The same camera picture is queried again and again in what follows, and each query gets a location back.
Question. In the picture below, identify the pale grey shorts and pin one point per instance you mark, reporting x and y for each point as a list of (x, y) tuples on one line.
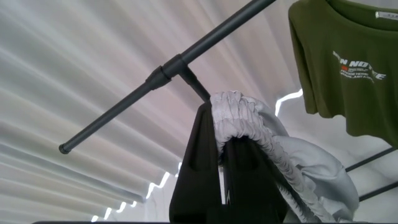
[(311, 168)]

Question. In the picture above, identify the black clothes rack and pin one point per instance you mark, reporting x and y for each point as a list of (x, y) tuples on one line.
[(124, 102)]

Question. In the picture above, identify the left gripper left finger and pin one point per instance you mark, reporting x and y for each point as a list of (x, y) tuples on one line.
[(196, 186)]

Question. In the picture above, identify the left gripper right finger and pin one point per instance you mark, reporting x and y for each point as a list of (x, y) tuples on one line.
[(248, 186)]

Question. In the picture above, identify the green long-sleeved shirt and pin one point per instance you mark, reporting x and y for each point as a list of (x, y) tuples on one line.
[(342, 102)]

